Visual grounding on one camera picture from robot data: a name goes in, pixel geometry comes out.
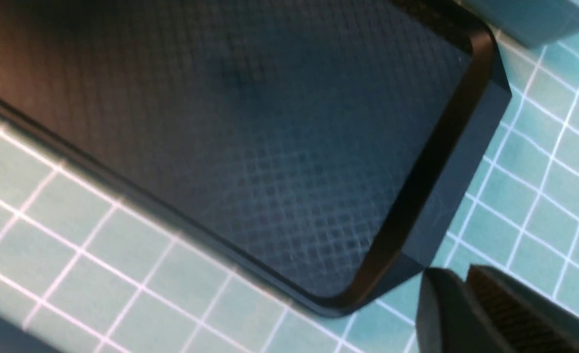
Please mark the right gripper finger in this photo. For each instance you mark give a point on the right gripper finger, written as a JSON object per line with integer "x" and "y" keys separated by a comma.
{"x": 489, "y": 312}

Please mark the black serving tray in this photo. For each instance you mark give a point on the black serving tray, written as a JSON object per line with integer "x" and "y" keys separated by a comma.
{"x": 323, "y": 145}

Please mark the blue-grey chopstick bin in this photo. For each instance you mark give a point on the blue-grey chopstick bin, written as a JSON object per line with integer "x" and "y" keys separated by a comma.
{"x": 533, "y": 23}

